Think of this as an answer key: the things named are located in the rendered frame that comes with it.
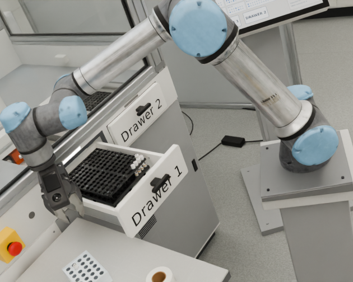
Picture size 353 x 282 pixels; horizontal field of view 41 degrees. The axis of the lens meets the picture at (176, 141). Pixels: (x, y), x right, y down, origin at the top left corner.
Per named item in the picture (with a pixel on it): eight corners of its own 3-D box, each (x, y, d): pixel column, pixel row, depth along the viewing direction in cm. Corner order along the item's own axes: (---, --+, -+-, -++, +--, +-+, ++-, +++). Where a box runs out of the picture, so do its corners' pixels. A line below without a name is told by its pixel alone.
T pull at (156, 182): (170, 177, 132) (169, 173, 132) (155, 194, 128) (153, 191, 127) (161, 174, 134) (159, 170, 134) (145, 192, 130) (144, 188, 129)
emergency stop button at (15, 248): (26, 249, 132) (19, 239, 130) (15, 259, 130) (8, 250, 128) (19, 246, 134) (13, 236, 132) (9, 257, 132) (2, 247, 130)
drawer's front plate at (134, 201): (188, 171, 145) (178, 144, 139) (131, 239, 128) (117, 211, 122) (184, 170, 146) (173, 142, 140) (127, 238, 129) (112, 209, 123)
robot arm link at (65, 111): (79, 82, 116) (38, 95, 118) (73, 102, 107) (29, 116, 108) (91, 109, 120) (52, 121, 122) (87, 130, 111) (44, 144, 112)
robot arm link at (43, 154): (49, 145, 114) (17, 160, 113) (56, 160, 117) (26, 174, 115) (45, 132, 120) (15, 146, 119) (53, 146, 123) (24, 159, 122)
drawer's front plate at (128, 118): (167, 106, 182) (158, 81, 176) (121, 151, 166) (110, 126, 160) (163, 105, 183) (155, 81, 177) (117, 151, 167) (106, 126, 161)
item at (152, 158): (180, 170, 144) (173, 155, 141) (129, 229, 129) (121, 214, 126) (92, 151, 169) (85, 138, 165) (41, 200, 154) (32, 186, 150)
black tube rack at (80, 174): (152, 173, 147) (145, 158, 143) (117, 212, 137) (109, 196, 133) (103, 162, 160) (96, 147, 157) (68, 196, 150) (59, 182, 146)
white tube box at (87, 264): (112, 280, 126) (107, 271, 124) (87, 301, 123) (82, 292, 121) (91, 258, 135) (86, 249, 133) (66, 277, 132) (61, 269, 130)
